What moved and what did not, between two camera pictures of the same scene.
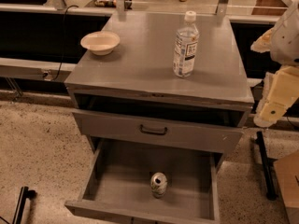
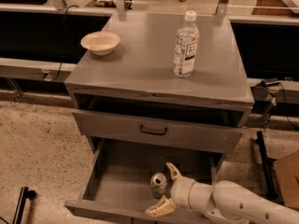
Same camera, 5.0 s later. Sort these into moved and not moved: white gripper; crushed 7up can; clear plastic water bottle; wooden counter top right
Moved: white gripper
Not moved: wooden counter top right; crushed 7up can; clear plastic water bottle
